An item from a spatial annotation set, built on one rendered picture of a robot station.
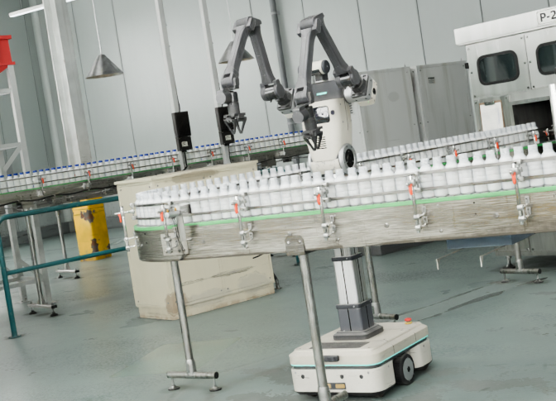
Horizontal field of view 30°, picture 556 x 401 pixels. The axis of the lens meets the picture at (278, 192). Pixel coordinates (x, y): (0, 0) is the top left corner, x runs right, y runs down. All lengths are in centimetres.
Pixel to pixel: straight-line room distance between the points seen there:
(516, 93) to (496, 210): 414
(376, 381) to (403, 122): 612
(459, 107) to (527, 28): 357
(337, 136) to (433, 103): 611
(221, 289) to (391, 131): 298
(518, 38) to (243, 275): 302
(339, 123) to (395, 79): 571
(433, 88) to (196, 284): 395
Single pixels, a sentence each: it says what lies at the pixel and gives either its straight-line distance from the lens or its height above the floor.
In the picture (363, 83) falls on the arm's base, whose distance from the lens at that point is 523.
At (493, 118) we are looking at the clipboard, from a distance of 848.
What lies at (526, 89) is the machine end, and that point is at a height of 142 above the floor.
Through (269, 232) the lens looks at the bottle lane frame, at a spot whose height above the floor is 92.
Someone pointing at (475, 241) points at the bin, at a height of 76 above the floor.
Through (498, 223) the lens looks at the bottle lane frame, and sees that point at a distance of 427.
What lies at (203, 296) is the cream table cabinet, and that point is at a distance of 872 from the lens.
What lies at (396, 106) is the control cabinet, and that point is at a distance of 1093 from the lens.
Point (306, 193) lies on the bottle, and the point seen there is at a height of 108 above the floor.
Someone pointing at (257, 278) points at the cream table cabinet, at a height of 17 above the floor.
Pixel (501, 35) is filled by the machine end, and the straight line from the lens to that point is 835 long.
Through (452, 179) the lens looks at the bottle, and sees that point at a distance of 435.
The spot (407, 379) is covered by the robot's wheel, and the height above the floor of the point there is 3.
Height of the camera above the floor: 135
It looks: 3 degrees down
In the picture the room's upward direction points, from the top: 9 degrees counter-clockwise
